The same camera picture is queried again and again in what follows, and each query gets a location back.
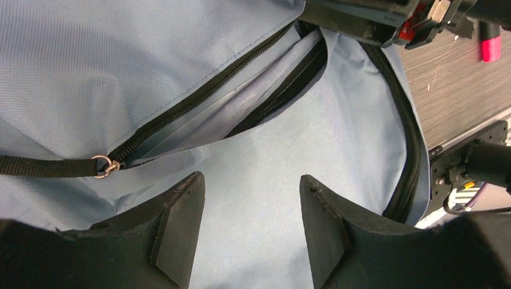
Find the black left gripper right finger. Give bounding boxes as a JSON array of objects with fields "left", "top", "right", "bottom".
[{"left": 299, "top": 175, "right": 510, "bottom": 288}]

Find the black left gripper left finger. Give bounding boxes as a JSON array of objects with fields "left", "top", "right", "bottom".
[{"left": 1, "top": 172, "right": 205, "bottom": 288}]

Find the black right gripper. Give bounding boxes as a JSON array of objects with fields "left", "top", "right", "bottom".
[{"left": 299, "top": 0, "right": 510, "bottom": 50}]

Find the pink highlighter marker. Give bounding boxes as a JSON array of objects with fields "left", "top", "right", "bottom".
[{"left": 478, "top": 21, "right": 501, "bottom": 63}]

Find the blue backpack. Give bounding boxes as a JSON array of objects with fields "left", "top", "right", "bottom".
[{"left": 1, "top": 1, "right": 430, "bottom": 288}]

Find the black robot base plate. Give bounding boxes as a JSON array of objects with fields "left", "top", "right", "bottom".
[{"left": 426, "top": 120, "right": 510, "bottom": 215}]

